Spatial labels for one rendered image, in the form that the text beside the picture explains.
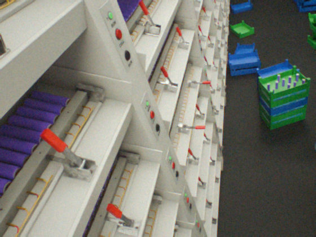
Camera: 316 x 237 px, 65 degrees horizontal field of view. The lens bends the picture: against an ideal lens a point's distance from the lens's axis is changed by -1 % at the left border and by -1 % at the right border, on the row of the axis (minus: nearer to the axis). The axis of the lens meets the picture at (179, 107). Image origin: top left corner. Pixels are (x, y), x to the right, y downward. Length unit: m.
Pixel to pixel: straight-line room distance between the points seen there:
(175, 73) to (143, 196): 0.45
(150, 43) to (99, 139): 0.32
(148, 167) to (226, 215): 1.18
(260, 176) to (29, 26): 1.71
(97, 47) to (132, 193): 0.32
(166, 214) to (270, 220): 1.05
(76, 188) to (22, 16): 0.23
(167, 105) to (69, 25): 0.45
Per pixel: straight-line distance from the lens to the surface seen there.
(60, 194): 0.39
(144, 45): 0.64
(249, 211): 1.74
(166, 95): 0.78
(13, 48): 0.30
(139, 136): 0.55
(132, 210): 0.56
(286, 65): 2.48
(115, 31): 0.46
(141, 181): 0.59
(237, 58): 2.83
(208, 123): 1.48
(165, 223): 0.75
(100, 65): 0.45
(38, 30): 0.33
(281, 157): 1.96
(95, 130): 0.44
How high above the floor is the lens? 1.58
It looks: 40 degrees down
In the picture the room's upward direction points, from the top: 17 degrees counter-clockwise
